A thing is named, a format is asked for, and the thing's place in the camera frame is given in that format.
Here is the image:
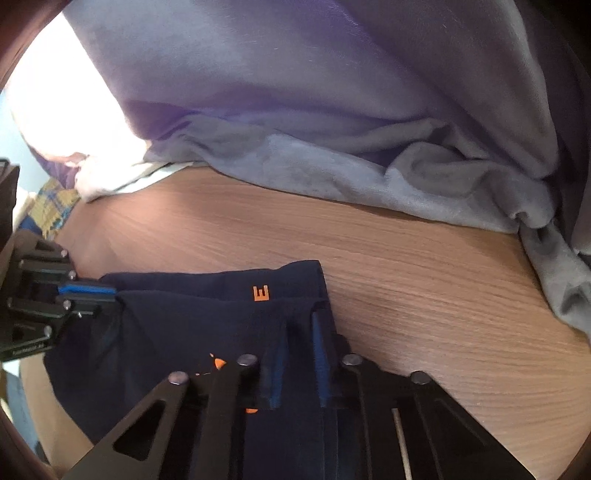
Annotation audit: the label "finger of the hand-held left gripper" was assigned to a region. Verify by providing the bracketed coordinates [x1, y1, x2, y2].
[18, 230, 117, 297]
[0, 295, 117, 364]

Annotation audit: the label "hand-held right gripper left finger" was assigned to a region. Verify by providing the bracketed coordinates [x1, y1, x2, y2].
[62, 322, 290, 480]

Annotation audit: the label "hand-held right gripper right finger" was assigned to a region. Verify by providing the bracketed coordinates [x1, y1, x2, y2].
[311, 311, 537, 480]

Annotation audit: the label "dark navy pants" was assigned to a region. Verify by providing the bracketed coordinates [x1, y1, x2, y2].
[44, 259, 352, 480]

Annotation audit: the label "yellow blue plaid cloth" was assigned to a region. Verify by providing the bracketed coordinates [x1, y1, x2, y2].
[21, 178, 83, 241]

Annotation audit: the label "white cloth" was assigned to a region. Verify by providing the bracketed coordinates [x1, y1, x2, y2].
[8, 18, 197, 205]

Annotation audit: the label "grey purple curtain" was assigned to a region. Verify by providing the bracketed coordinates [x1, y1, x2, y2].
[62, 0, 591, 333]

